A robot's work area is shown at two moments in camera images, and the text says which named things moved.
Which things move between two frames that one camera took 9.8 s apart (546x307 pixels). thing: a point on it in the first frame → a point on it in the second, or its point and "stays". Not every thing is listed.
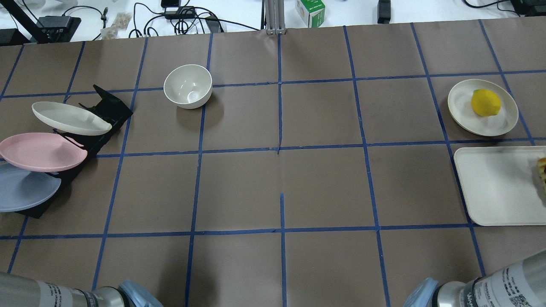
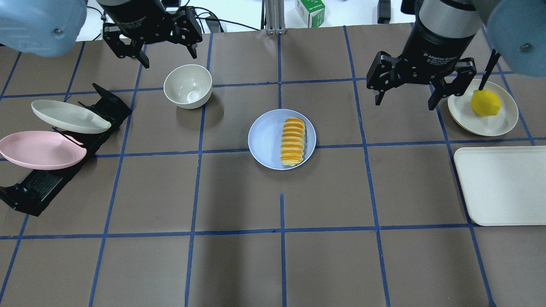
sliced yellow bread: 541,166 → 292,141
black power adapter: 384,11 stays
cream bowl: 188,86 stays
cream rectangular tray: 502,185 stays
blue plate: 20,189 → 265,138
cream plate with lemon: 462,112 stays
